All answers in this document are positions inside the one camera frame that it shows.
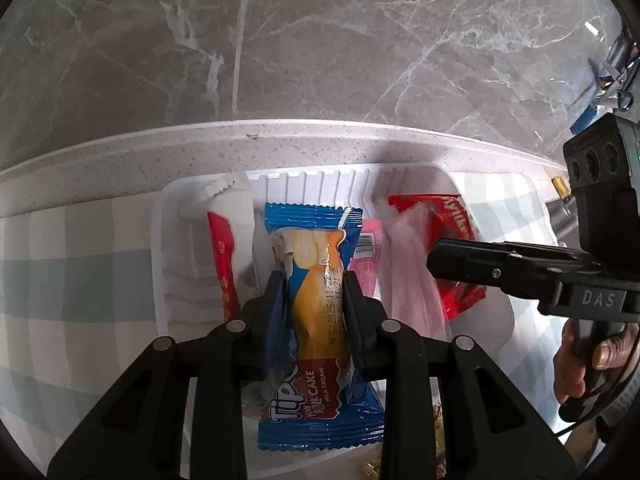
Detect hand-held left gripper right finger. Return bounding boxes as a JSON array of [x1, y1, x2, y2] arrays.
[[341, 270, 581, 480]]

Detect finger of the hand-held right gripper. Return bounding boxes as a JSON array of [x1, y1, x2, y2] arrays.
[[505, 241, 596, 266], [426, 238, 563, 306]]

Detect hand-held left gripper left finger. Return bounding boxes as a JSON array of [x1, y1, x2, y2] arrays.
[[47, 270, 286, 480]]

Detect pink snack packet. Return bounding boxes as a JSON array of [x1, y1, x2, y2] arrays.
[[348, 217, 385, 298]]

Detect blue roll cake packet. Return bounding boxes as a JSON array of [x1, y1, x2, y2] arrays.
[[256, 202, 386, 453]]

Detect red chocolate packet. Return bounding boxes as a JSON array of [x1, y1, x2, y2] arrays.
[[388, 194, 488, 322]]

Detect white and red snack packet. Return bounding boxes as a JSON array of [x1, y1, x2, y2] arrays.
[[180, 172, 275, 420]]

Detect pale pink translucent packet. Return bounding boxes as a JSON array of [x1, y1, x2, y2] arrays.
[[380, 205, 453, 341]]

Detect white plastic tray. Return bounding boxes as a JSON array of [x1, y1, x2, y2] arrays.
[[150, 161, 517, 480]]

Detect person's right forearm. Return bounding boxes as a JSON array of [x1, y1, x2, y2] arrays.
[[600, 385, 640, 441]]

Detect person's right hand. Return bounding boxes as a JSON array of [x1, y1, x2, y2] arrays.
[[553, 317, 640, 406]]

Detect blue holder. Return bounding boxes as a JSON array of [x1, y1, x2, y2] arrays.
[[572, 107, 606, 133]]

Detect metal kitchen scissors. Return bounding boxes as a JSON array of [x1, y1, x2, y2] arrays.
[[590, 35, 640, 111]]

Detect checkered tablecloth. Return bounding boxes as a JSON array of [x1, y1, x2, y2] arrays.
[[0, 170, 601, 480]]

